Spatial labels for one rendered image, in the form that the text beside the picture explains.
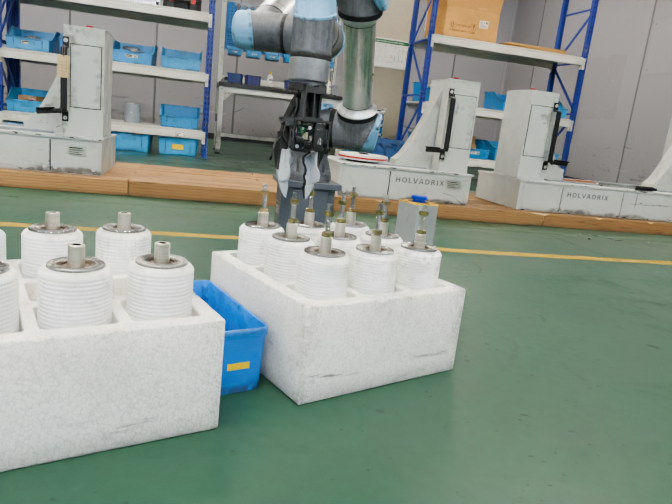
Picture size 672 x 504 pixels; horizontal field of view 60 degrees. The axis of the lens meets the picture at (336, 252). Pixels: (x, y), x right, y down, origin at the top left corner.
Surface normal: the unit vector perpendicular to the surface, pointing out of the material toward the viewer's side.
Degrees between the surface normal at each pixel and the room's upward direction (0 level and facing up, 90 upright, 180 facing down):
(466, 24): 90
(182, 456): 0
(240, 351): 92
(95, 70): 90
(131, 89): 90
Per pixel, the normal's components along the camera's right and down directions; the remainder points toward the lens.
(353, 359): 0.58, 0.24
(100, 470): 0.11, -0.97
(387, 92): 0.23, 0.24
